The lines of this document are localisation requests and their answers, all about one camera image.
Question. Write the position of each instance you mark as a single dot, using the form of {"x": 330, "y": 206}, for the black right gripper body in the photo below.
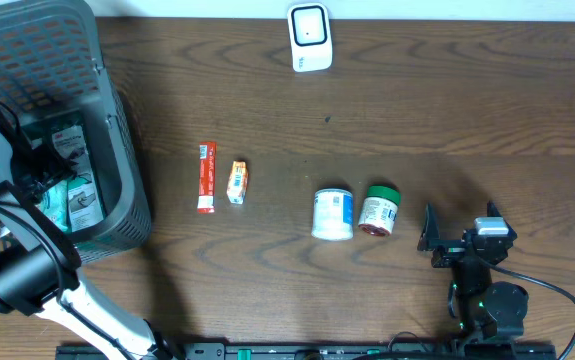
{"x": 450, "y": 251}

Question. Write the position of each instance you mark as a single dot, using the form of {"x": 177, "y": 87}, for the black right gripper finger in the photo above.
{"x": 492, "y": 211}
{"x": 430, "y": 235}

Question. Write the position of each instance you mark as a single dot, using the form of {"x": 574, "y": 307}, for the green lid jar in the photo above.
{"x": 379, "y": 210}

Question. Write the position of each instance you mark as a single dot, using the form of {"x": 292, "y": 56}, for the white blue round container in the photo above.
{"x": 333, "y": 215}

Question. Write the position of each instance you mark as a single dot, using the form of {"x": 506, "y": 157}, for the small orange carton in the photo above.
{"x": 237, "y": 183}

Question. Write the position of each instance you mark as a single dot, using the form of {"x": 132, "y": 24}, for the red white tube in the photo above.
{"x": 207, "y": 159}

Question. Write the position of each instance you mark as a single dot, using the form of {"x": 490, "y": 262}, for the green 3M product package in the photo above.
{"x": 73, "y": 204}

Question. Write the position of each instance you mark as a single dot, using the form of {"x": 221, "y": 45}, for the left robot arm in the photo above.
{"x": 40, "y": 268}

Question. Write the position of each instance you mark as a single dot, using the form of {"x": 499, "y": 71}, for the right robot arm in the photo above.
{"x": 489, "y": 312}

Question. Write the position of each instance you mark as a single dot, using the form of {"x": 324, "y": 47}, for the grey plastic mesh basket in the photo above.
{"x": 51, "y": 70}

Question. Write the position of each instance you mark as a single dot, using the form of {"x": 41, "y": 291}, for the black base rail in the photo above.
{"x": 405, "y": 349}

